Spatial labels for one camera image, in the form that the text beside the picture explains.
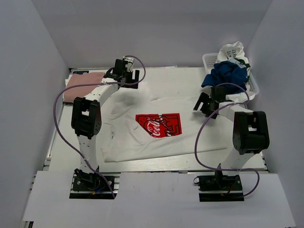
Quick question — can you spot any white printed t-shirt in basket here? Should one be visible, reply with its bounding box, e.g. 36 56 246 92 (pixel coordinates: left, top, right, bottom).
213 41 258 105

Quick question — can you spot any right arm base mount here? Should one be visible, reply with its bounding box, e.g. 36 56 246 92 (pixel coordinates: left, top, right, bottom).
193 171 244 202

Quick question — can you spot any folded pink t-shirt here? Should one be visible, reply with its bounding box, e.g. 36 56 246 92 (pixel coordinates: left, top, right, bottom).
64 72 106 104

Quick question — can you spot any green and white t-shirt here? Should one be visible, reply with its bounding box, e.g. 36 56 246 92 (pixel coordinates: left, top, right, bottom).
234 58 251 83

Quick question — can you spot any white plastic basket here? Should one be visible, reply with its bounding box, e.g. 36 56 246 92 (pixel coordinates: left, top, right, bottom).
202 53 259 95

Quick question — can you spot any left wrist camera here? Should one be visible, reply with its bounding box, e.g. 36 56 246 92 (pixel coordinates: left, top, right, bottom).
113 56 134 74

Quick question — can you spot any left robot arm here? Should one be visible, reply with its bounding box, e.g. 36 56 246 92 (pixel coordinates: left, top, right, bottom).
71 70 140 190

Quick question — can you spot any blue t-shirt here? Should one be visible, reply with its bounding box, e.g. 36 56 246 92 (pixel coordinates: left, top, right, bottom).
201 59 247 90

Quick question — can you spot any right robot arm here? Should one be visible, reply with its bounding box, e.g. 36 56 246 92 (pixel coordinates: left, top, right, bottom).
193 86 270 190

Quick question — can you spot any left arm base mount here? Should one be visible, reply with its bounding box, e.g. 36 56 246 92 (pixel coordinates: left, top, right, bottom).
69 169 120 200

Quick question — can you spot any white red-print t-shirt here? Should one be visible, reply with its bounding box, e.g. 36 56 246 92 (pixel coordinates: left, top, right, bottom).
101 91 228 163

